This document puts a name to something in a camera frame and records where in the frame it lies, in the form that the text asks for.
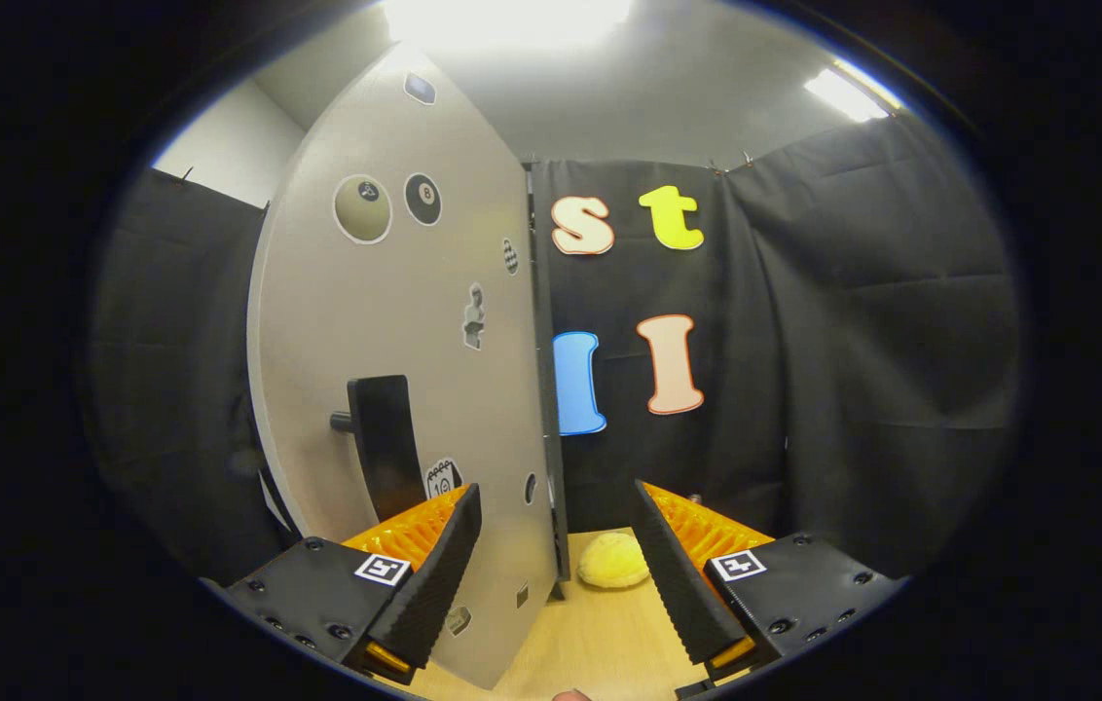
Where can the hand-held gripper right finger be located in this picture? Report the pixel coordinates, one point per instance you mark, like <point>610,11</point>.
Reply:
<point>678,584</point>

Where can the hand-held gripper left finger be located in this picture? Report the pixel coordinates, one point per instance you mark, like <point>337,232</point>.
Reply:
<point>434,584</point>

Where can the dark grey shoe cabinet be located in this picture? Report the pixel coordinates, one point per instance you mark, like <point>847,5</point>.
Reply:
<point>556,506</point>

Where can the beige shoe cabinet door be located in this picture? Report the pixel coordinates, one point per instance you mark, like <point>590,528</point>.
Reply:
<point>395,321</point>

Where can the yellow plush toy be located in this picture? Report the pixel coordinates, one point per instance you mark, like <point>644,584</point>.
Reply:
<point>614,562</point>

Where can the black backdrop cloth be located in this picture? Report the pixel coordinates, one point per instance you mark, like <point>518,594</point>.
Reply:
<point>853,341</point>

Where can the narrow ceiling light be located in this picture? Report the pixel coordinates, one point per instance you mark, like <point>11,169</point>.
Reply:
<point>848,94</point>

